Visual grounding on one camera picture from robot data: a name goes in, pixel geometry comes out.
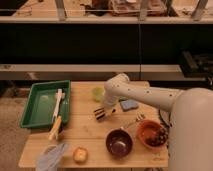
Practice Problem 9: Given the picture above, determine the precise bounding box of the yellow handled brush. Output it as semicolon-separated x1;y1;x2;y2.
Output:
48;116;62;141

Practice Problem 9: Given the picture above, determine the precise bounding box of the dark purple bowl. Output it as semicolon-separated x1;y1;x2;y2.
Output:
106;129;133;158

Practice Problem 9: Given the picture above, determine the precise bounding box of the white brush in tray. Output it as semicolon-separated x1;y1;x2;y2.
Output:
52;89;65;121

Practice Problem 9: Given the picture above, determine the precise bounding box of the light blue cloth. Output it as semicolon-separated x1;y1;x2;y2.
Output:
35;143;68;171

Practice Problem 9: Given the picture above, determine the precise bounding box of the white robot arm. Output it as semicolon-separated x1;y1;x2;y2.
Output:
101;73;213;171

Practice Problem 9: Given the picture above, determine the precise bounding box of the green plastic tray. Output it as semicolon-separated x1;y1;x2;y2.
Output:
20;80;71;129

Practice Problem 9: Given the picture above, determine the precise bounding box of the orange clay bowl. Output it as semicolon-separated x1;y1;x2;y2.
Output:
136;120;168;151

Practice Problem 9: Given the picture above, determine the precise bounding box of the green cup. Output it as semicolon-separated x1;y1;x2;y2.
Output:
92;87;104;102

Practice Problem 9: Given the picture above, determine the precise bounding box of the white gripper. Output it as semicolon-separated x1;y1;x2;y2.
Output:
94;96;117;120

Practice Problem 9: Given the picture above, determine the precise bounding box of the metal fork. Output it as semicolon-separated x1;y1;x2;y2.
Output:
120;114;145;130

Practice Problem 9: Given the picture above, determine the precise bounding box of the orange peach fruit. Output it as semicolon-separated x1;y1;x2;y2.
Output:
73;147;88;163

